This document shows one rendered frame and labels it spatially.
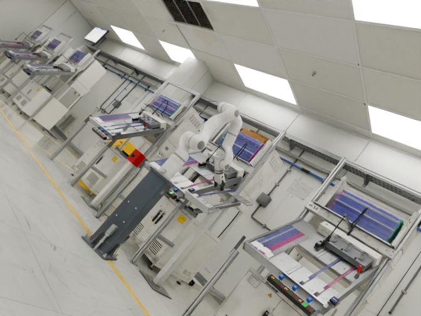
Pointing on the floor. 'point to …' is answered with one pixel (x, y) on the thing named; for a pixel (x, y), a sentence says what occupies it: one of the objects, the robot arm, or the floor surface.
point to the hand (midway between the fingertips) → (218, 187)
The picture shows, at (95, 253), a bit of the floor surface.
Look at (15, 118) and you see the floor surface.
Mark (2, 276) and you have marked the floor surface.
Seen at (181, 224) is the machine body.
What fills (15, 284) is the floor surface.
